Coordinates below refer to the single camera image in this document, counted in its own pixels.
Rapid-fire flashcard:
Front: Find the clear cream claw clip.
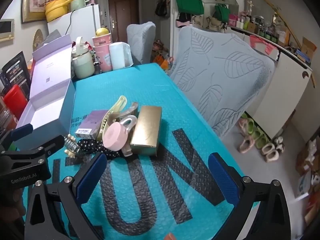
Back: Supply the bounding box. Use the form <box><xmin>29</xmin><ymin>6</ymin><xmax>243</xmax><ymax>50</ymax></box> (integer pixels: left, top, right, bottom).
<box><xmin>64</xmin><ymin>134</ymin><xmax>81</xmax><ymax>158</ymax></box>

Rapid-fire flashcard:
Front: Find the pink round compact case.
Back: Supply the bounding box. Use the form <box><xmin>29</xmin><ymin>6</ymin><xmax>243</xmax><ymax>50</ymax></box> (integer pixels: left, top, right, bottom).
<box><xmin>103</xmin><ymin>122</ymin><xmax>128</xmax><ymax>151</ymax></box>

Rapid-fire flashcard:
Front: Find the gold rectangular box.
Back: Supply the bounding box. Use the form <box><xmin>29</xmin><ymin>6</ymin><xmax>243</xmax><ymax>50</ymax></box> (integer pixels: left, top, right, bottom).
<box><xmin>130</xmin><ymin>105</ymin><xmax>162</xmax><ymax>156</ymax></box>

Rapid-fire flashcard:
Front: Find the person's left hand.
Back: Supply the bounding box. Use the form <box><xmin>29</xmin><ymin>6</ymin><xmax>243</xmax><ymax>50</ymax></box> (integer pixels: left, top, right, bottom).
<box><xmin>1</xmin><ymin>189</ymin><xmax>26</xmax><ymax>223</ymax></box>

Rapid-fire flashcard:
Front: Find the red canister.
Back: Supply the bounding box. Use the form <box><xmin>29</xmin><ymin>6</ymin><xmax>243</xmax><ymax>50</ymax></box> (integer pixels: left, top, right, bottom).
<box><xmin>3</xmin><ymin>85</ymin><xmax>28</xmax><ymax>120</ymax></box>

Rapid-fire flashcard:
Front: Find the open lavender gift box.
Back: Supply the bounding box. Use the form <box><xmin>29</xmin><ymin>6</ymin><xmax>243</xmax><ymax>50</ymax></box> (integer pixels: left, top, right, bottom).
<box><xmin>15</xmin><ymin>34</ymin><xmax>75</xmax><ymax>150</ymax></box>

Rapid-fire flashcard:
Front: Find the black polka dot scrunchie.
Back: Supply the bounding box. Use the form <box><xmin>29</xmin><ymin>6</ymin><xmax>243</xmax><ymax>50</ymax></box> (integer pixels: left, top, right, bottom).
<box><xmin>77</xmin><ymin>139</ymin><xmax>124</xmax><ymax>160</ymax></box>

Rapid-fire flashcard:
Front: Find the purple small carton box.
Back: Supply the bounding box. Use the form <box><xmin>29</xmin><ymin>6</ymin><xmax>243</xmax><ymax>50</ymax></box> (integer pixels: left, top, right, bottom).
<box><xmin>75</xmin><ymin>110</ymin><xmax>107</xmax><ymax>140</ymax></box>

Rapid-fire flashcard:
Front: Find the black snack pouch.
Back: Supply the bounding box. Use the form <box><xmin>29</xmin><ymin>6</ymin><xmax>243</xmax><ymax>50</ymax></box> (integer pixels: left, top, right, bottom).
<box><xmin>2</xmin><ymin>51</ymin><xmax>31</xmax><ymax>100</ymax></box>

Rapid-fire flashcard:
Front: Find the pile of slippers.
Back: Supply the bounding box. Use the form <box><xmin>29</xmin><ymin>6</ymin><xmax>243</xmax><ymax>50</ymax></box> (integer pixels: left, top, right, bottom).
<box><xmin>238</xmin><ymin>113</ymin><xmax>285</xmax><ymax>163</ymax></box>

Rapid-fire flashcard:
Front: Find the beige translucent claw clip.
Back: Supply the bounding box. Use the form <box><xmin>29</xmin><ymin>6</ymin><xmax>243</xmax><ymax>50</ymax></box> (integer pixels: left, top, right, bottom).
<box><xmin>107</xmin><ymin>102</ymin><xmax>138</xmax><ymax>157</ymax></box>

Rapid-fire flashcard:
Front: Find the yellow-green hair clip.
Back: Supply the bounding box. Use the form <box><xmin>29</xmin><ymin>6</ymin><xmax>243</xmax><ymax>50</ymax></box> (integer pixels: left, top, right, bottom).
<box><xmin>95</xmin><ymin>95</ymin><xmax>128</xmax><ymax>142</ymax></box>

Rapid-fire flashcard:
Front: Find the pale green kettle jug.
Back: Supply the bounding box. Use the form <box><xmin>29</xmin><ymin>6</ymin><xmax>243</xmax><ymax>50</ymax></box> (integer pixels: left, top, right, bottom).
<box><xmin>72</xmin><ymin>36</ymin><xmax>95</xmax><ymax>79</ymax></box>

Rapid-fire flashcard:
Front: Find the teal bubble mailer mat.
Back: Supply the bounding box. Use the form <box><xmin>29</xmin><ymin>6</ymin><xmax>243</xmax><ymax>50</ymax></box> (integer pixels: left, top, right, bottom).
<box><xmin>21</xmin><ymin>63</ymin><xmax>258</xmax><ymax>240</ymax></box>

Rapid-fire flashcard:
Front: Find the pink paper cup stack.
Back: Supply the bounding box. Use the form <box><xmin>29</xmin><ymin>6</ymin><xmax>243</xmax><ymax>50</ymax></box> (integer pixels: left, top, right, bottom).
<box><xmin>92</xmin><ymin>34</ymin><xmax>112</xmax><ymax>72</ymax></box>

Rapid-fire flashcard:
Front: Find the white paper towel roll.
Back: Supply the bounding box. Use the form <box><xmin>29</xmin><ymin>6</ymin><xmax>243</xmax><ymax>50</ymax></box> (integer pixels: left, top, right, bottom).
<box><xmin>109</xmin><ymin>42</ymin><xmax>133</xmax><ymax>70</ymax></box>

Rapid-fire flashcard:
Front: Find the white refrigerator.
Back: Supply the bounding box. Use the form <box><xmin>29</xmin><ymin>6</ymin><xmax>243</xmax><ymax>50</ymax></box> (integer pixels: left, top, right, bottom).
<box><xmin>47</xmin><ymin>4</ymin><xmax>101</xmax><ymax>46</ymax></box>

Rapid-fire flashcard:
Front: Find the yellow cooking pot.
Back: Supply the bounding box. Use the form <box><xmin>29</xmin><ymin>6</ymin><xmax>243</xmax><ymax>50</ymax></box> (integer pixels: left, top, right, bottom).
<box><xmin>44</xmin><ymin>0</ymin><xmax>74</xmax><ymax>23</ymax></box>

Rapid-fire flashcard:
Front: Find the yellow pear fruit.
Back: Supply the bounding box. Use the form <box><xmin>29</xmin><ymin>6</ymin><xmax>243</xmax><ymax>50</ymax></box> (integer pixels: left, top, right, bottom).
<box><xmin>95</xmin><ymin>28</ymin><xmax>110</xmax><ymax>37</ymax></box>

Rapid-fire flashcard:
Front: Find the gold framed picture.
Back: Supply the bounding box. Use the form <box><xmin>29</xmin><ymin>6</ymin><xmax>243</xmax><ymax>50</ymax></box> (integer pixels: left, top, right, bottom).
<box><xmin>21</xmin><ymin>0</ymin><xmax>48</xmax><ymax>23</ymax></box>

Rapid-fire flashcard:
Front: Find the white cabinet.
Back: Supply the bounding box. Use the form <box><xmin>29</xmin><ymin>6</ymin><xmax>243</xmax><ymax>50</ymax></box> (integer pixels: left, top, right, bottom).
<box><xmin>227</xmin><ymin>26</ymin><xmax>312</xmax><ymax>139</ymax></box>

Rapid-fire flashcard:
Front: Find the grey leaf chair cover far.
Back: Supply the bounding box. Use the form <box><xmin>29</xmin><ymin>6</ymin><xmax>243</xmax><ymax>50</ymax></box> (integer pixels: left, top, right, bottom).
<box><xmin>126</xmin><ymin>21</ymin><xmax>156</xmax><ymax>66</ymax></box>

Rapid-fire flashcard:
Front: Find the grey leaf chair cover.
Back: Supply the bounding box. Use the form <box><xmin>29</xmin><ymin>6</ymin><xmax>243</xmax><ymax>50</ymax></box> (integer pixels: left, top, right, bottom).
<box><xmin>126</xmin><ymin>21</ymin><xmax>156</xmax><ymax>66</ymax></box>
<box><xmin>169</xmin><ymin>27</ymin><xmax>275</xmax><ymax>138</ymax></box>

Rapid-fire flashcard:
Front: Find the grey leaf chair cover near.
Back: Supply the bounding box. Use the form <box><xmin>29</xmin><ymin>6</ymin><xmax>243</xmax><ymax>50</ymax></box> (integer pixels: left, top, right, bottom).
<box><xmin>169</xmin><ymin>27</ymin><xmax>275</xmax><ymax>138</ymax></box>

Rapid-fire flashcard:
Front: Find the brown entrance door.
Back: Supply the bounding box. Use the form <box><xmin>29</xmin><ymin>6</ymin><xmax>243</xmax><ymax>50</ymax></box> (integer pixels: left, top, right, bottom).
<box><xmin>108</xmin><ymin>0</ymin><xmax>140</xmax><ymax>42</ymax></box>

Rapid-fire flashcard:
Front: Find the green tote bag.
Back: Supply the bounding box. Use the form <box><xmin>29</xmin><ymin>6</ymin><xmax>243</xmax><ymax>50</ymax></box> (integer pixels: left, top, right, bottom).
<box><xmin>176</xmin><ymin>0</ymin><xmax>204</xmax><ymax>15</ymax></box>

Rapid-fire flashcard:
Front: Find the wall intercom panel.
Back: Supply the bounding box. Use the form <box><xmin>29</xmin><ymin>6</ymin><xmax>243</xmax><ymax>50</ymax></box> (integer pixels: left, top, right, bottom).
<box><xmin>0</xmin><ymin>19</ymin><xmax>14</xmax><ymax>42</ymax></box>

